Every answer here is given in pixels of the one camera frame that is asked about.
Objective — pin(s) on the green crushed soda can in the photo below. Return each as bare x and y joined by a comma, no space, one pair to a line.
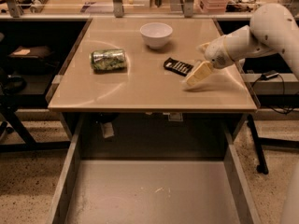
108,60

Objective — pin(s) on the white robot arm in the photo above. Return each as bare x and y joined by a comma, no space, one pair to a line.
272,29

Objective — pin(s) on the white paper tag under table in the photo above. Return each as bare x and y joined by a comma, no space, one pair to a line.
107,129

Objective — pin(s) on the open grey top drawer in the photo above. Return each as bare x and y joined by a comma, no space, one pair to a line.
154,170

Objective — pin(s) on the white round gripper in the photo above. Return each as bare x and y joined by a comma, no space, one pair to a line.
217,55

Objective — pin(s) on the white ceramic bowl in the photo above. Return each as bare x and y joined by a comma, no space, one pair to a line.
156,34

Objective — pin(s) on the black power adapter with cable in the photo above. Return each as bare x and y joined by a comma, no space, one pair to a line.
276,91

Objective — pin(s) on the black table leg with caster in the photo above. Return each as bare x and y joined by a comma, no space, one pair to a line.
262,166

